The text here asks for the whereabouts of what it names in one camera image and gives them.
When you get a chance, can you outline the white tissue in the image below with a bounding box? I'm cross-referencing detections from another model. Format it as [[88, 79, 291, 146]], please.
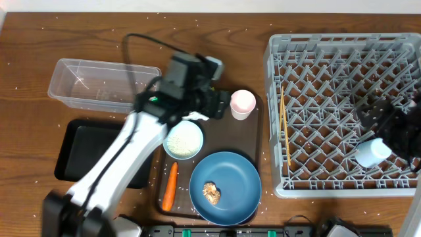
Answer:
[[182, 111, 209, 120]]

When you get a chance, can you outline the light blue cup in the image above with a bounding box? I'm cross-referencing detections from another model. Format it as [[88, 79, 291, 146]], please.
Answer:
[[355, 138, 392, 169]]

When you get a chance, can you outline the pink cup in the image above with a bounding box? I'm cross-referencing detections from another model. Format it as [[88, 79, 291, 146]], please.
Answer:
[[230, 90, 256, 120]]

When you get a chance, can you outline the orange carrot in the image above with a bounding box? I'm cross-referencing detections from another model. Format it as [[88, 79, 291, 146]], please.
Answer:
[[162, 162, 178, 211]]

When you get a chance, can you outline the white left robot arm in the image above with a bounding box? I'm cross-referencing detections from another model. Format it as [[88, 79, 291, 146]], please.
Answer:
[[41, 52, 231, 236]]

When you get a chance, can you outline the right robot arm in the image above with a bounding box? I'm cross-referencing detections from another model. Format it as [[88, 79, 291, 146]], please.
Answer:
[[357, 91, 420, 237]]

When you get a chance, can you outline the grey dishwasher rack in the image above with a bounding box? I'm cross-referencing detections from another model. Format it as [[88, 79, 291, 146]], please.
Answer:
[[263, 33, 420, 198]]

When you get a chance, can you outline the black waste tray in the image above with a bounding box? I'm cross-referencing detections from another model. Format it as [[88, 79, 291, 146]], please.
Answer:
[[53, 118, 155, 190]]

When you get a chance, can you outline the light blue rice bowl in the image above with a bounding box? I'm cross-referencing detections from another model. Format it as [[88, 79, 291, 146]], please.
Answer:
[[163, 120, 204, 160]]

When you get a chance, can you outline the dark brown serving tray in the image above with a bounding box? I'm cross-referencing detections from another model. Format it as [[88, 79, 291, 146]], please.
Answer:
[[155, 95, 264, 219]]

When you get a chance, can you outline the clear plastic bin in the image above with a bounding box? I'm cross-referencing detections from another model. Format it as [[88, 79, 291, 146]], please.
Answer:
[[47, 58, 162, 115]]

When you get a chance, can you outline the wooden chopstick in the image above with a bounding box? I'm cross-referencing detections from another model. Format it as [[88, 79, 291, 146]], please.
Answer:
[[284, 99, 291, 166], [280, 86, 284, 139]]

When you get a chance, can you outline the brown mushroom food scrap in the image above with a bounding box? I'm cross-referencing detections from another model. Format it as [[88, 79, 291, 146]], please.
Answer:
[[203, 182, 221, 205]]

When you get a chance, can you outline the blue plate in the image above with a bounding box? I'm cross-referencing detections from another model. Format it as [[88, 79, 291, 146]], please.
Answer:
[[189, 151, 262, 226]]

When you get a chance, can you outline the black rail with green clips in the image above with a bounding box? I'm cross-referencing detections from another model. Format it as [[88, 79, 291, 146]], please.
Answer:
[[144, 224, 392, 237]]

